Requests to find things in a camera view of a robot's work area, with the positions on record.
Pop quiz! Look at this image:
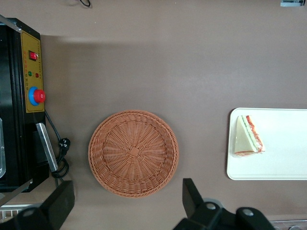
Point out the clear plastic container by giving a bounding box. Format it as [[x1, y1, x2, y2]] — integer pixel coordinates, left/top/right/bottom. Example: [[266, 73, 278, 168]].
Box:
[[0, 117, 7, 179]]

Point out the beige rectangular serving tray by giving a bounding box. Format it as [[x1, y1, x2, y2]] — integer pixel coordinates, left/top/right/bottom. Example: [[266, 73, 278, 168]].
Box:
[[226, 107, 307, 181]]

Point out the round brown wicker basket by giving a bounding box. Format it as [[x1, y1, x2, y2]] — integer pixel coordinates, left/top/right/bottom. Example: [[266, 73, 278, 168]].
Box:
[[88, 109, 179, 198]]

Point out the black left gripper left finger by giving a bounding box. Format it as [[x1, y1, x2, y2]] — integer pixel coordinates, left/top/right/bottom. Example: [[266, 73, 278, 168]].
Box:
[[14, 181, 75, 230]]

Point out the black power cable with plug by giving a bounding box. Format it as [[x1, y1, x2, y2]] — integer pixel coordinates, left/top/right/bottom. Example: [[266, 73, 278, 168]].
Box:
[[44, 110, 71, 187]]

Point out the black sealing machine yellow panel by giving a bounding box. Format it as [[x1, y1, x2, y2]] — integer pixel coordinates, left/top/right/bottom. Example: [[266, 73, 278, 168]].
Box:
[[0, 14, 59, 208]]

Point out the triangular sandwich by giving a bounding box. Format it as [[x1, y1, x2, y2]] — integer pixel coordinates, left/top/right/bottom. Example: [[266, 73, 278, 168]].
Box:
[[234, 115, 267, 158]]

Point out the white wire basket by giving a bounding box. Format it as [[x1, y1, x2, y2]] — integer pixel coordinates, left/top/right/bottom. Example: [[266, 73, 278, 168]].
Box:
[[0, 203, 36, 220]]

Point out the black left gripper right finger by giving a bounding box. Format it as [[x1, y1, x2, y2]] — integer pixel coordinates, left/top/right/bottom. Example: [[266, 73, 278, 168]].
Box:
[[172, 178, 276, 230]]

